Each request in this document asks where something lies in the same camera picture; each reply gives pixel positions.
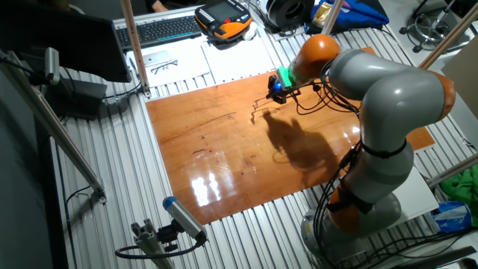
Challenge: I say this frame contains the aluminium profile stand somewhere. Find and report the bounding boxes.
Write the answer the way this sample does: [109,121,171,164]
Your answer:
[130,218,176,269]

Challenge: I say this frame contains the black-framed glasses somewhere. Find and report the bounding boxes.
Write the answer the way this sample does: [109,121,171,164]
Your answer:
[150,58,179,75]

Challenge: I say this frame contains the silver camera with blue end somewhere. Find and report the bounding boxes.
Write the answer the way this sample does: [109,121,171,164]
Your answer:
[162,196,208,244]

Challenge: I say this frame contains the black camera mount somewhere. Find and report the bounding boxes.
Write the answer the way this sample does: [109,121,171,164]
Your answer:
[156,220,184,253]

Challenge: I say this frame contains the chrome stool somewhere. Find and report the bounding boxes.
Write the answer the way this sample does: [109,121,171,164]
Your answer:
[398,0,472,54]

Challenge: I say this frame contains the black keyboard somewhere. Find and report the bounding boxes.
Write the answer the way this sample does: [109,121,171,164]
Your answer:
[116,15,202,52]

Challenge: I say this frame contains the green cloth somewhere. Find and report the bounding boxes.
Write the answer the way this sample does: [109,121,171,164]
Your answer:
[439,167,478,227]

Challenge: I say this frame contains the green gripper mount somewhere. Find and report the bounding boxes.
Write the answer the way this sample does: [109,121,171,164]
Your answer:
[276,66,297,90]

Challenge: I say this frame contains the tan frame post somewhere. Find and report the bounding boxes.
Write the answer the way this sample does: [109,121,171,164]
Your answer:
[119,0,152,99]

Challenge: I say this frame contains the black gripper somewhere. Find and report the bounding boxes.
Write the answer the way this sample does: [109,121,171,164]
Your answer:
[266,74,300,105]

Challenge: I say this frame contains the glossy wooden board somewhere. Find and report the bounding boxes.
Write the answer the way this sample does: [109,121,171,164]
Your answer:
[146,46,436,226]

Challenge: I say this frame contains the white printed paper sheet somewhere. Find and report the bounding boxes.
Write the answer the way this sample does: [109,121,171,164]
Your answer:
[201,35,277,85]
[125,43,212,89]

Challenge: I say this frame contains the black computer box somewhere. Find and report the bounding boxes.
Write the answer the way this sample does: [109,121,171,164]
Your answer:
[44,76,108,121]

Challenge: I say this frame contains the red-framed glasses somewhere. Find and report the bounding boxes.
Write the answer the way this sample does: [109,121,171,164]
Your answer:
[250,97,273,125]

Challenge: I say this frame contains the aluminium frame post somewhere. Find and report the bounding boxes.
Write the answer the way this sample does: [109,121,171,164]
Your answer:
[418,1,478,70]
[321,0,345,37]

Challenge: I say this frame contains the aluminium frame bar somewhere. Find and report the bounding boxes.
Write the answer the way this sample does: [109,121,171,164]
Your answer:
[0,50,108,205]
[426,152,478,188]

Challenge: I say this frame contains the blue tissue packet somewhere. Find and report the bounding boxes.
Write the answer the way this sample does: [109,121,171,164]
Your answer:
[429,200,474,235]

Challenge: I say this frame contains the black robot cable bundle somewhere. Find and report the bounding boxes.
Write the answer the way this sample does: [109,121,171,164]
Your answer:
[291,59,365,268]

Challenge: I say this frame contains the cardboard panel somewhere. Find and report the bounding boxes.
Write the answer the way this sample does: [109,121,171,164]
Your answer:
[441,35,478,109]

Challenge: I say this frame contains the black camera cable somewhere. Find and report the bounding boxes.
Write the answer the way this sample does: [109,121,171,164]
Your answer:
[114,238,207,260]

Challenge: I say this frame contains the orange and black teach pendant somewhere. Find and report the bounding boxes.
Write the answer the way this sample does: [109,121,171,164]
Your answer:
[193,0,253,41]

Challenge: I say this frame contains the black filament spool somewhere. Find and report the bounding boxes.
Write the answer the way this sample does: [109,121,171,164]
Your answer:
[265,0,315,31]

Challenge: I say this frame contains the black monitor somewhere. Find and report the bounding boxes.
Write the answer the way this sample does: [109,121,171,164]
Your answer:
[0,0,132,84]

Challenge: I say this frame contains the yellow packet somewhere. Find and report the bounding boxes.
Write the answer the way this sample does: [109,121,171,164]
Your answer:
[312,1,332,28]

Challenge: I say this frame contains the blue cloth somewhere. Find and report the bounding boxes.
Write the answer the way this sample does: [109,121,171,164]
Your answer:
[304,0,390,35]

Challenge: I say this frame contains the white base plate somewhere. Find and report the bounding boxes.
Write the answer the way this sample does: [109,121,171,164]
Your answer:
[388,166,440,229]

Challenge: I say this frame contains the silver smartphone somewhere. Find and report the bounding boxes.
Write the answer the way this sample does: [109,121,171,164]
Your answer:
[142,50,172,67]

